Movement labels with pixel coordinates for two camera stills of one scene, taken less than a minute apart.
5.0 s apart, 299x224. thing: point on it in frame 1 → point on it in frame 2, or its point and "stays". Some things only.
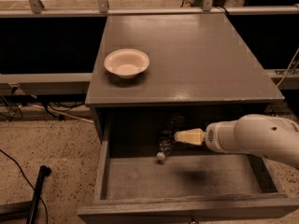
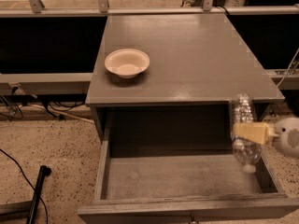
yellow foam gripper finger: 194,136 → 258,132
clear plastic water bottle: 175,122 → 247,153
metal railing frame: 103,7 stays
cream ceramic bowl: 126,63 stays
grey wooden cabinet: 156,75 stays
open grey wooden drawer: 190,189 stays
